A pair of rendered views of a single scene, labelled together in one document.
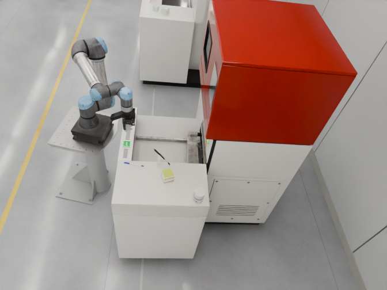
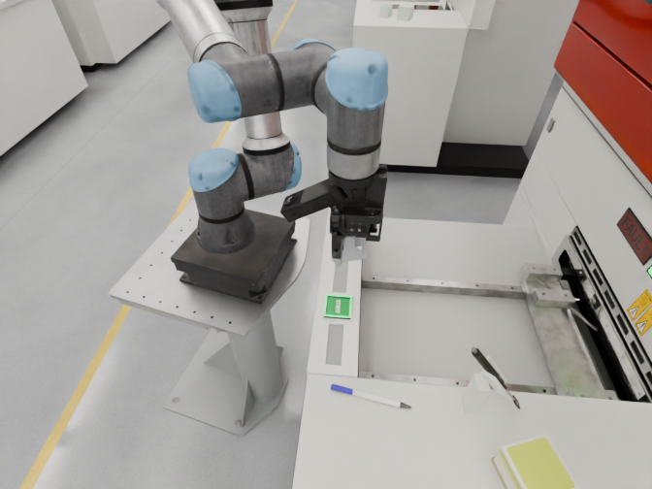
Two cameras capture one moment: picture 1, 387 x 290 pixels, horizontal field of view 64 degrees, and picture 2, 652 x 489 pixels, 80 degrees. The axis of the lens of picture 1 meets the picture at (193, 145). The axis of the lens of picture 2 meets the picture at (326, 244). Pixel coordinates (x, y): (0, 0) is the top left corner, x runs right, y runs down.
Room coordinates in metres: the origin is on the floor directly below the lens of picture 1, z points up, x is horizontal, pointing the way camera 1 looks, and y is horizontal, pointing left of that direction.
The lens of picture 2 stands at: (0.97, 0.37, 1.63)
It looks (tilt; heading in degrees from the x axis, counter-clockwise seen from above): 45 degrees down; 16
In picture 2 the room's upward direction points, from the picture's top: straight up
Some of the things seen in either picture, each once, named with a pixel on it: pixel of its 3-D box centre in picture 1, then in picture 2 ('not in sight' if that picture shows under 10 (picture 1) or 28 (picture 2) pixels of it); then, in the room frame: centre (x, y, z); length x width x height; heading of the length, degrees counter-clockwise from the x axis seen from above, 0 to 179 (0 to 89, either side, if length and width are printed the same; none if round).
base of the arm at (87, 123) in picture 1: (88, 117); (223, 219); (1.63, 0.83, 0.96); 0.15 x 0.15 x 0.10
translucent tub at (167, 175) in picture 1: (167, 175); (531, 473); (1.20, 0.13, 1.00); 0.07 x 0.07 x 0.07; 29
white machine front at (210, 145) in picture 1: (205, 118); (596, 222); (1.79, -0.05, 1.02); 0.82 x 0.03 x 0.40; 10
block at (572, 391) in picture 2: not in sight; (593, 400); (1.41, -0.03, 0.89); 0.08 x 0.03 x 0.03; 100
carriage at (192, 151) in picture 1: (192, 151); (558, 333); (1.57, 0.00, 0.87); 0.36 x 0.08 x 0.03; 10
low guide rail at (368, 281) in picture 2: (167, 139); (458, 287); (1.67, 0.21, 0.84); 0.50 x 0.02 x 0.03; 100
